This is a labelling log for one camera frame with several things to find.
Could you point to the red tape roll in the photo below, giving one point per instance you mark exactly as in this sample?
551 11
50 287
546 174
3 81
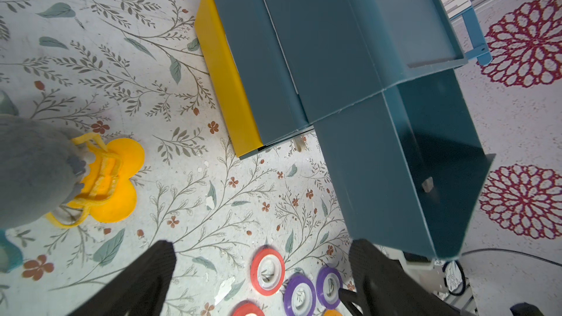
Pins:
247 308
267 271

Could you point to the yellow flower toy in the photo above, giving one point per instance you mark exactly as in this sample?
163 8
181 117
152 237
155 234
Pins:
108 195

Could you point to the teal drawer cabinet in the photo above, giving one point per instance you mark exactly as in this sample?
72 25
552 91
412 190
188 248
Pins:
301 61

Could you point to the red tape roll upper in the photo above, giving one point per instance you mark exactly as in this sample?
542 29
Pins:
267 271

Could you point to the orange tape roll left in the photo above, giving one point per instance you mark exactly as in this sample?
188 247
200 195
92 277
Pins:
331 313

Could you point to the purple tape roll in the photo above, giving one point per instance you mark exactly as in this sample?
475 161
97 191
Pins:
300 296
328 283

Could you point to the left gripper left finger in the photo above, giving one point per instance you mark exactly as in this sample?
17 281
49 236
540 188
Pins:
140 289

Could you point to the grey plush keychain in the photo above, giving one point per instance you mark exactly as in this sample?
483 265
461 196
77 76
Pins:
41 169

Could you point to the white blue toy crib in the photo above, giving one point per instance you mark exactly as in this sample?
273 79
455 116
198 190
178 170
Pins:
463 9

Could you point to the teal top drawer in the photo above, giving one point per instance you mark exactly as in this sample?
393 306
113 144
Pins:
407 166

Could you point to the yellow bottom drawer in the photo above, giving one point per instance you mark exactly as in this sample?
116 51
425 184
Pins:
226 80

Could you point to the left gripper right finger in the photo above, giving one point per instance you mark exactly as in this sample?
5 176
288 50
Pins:
383 288

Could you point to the red tape roll left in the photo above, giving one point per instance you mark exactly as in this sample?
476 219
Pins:
247 308

